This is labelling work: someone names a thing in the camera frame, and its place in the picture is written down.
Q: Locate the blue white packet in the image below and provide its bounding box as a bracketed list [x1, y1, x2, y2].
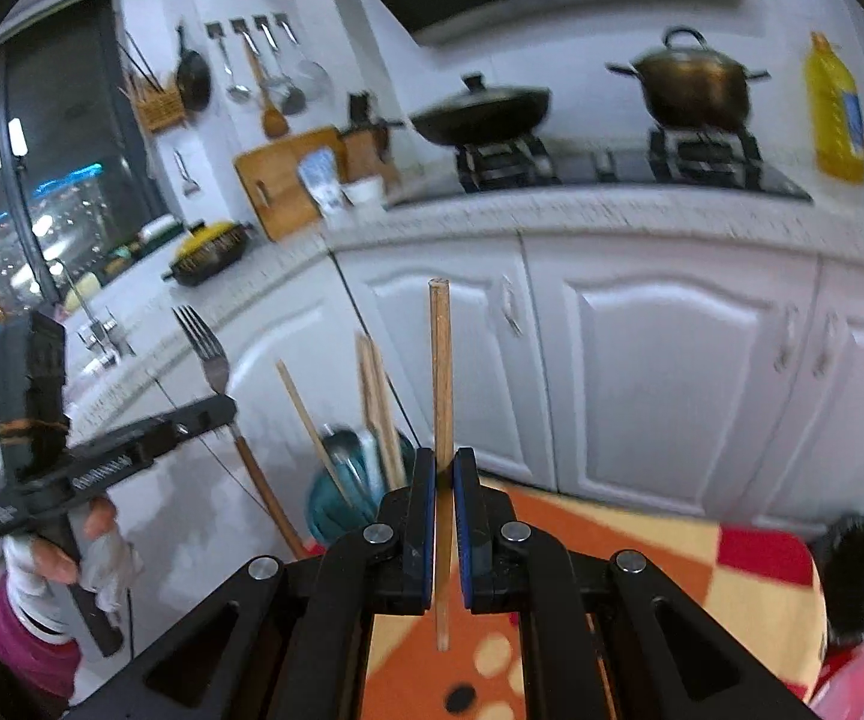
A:
[297, 150, 347, 222]

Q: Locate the dark window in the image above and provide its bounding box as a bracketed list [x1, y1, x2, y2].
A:
[0, 0, 170, 293]

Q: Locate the metal faucet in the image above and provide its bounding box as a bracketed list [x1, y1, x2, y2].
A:
[53, 259, 137, 361]

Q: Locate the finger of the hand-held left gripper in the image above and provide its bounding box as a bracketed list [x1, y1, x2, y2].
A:
[142, 395, 239, 459]

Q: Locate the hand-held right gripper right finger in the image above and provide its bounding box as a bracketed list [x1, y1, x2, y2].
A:
[452, 448, 823, 720]

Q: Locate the wooden spatula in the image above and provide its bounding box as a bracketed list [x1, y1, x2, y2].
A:
[241, 22, 289, 140]

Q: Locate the orange yellow red blanket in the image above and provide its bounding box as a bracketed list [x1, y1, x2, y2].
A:
[304, 472, 830, 720]

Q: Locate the person's left forearm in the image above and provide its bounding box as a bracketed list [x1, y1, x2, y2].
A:
[0, 540, 84, 698]

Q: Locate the hanging black pan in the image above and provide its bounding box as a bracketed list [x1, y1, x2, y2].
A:
[175, 26, 213, 112]

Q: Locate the metal cabinet handle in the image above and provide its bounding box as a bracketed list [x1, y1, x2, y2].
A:
[501, 274, 523, 338]
[814, 311, 842, 377]
[773, 307, 800, 374]

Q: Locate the metal pot with lid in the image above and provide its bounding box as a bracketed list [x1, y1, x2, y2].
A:
[608, 26, 770, 128]

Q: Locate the hanging metal skimmer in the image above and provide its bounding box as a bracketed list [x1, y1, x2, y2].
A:
[256, 15, 305, 115]

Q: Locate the person's left hand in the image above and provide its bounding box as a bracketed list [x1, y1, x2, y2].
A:
[27, 499, 140, 612]

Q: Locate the wooden knife block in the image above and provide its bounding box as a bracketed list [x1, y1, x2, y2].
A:
[342, 92, 403, 196]

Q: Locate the black gas stove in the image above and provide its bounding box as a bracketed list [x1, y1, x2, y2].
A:
[394, 127, 815, 203]

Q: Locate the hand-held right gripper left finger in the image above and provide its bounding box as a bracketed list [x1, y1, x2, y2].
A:
[64, 448, 437, 720]

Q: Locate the white teal utensil cup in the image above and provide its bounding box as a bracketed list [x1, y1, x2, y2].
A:
[304, 424, 418, 550]

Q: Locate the hanging metal strainer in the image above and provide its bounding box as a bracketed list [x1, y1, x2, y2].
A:
[278, 13, 332, 102]

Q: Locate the yellow lid black casserole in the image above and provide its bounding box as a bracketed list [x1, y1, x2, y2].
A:
[162, 219, 257, 287]

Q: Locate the black wok with lid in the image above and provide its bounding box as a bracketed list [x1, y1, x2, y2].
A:
[406, 73, 553, 147]

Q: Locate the hanging metal ladle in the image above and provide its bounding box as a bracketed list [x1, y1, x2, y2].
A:
[211, 22, 251, 104]

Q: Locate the wall chopstick basket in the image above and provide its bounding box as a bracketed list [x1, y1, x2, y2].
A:
[121, 34, 187, 134]

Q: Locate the metal spoon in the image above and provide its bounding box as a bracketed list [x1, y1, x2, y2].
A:
[325, 427, 364, 488]

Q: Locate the wooden cutting board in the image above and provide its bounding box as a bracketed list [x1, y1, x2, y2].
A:
[233, 126, 350, 242]

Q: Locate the yellow oil bottle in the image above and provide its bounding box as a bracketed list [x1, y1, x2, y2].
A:
[803, 31, 864, 185]

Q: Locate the hanging metal peeler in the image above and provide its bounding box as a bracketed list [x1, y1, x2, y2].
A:
[173, 150, 202, 197]

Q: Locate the metal fork with wooden handle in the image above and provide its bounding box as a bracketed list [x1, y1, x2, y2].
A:
[172, 305, 307, 562]

